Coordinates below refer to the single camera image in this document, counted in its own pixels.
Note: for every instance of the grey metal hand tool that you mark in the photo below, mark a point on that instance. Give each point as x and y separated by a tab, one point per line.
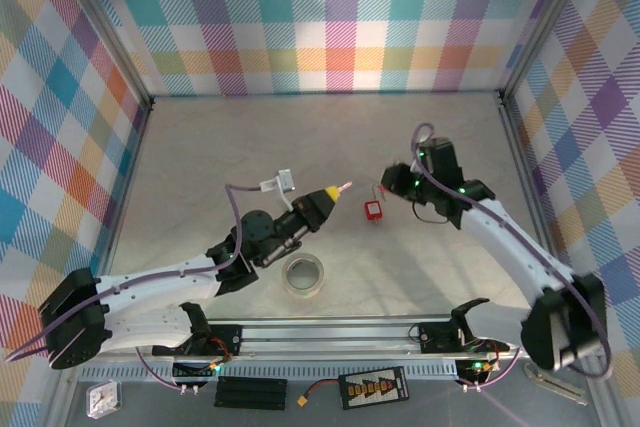
560	389

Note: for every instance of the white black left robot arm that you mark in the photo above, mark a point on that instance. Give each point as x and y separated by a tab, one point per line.
150	282

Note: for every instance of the small metal key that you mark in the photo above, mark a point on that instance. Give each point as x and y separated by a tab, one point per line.
345	188

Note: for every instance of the black charger board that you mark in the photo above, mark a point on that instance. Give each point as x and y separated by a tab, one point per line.
372	388

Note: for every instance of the aluminium frame post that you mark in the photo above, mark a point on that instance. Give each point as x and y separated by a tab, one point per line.
102	22
544	22

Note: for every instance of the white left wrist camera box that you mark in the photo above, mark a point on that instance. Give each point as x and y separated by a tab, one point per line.
285	179

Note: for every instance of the black ribbed box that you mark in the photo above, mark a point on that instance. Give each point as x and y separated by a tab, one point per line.
250	393

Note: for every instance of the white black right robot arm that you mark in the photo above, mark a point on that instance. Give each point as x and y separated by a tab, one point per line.
510	252

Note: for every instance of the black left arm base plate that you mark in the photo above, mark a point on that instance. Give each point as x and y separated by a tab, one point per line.
227	334

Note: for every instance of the small clear case clock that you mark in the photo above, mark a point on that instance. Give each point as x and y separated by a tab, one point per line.
104	399

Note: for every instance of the aluminium side rail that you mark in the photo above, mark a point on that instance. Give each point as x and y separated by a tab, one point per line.
129	162
524	162

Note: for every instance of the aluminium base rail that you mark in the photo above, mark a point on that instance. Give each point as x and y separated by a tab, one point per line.
325	342

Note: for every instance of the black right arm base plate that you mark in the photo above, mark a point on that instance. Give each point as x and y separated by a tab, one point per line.
430	339

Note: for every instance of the clear tape roll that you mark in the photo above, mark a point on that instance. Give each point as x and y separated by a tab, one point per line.
302	293

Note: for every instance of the grey slotted strip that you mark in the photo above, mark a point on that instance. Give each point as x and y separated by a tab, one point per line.
310	371

